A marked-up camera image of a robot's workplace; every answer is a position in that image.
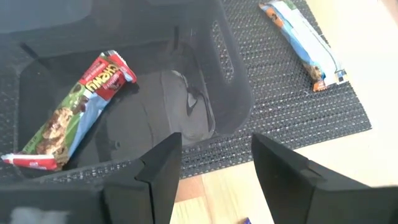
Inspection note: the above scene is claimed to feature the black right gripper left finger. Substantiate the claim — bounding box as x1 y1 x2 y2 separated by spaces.
103 132 183 224

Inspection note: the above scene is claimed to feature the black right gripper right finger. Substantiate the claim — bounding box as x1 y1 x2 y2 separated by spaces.
251 133 398 224

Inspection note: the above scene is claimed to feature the dark grey woven placemat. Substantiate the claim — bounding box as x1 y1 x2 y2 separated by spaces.
0 0 373 184

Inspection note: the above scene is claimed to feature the red green granola bar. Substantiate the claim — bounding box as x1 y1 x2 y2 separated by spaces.
1 49 137 172

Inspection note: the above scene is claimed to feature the smoky grey plastic bin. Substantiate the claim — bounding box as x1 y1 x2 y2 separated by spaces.
0 0 254 187

